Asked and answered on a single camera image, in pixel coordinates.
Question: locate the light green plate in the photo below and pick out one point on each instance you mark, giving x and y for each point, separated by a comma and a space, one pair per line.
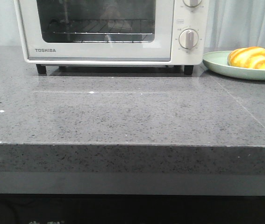
218, 62

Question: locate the oven control knob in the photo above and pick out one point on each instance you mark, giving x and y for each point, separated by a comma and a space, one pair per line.
192, 3
188, 39

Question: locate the oven glass door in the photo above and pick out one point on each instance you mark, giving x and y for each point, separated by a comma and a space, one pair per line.
33, 15

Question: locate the yellow striped bread roll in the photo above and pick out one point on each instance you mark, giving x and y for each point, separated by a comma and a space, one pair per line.
249, 57

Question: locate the white Toshiba toaster oven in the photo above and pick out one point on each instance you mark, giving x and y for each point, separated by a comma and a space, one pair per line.
183, 18

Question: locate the upper oven control knob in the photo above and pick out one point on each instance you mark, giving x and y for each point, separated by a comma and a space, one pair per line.
192, 3

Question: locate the lower oven control knob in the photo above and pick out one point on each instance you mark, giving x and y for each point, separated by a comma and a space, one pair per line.
188, 39

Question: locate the white curtain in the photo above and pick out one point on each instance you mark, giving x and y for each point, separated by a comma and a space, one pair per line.
231, 24

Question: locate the metal oven wire rack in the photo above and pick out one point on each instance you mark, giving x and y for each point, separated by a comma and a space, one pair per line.
99, 31

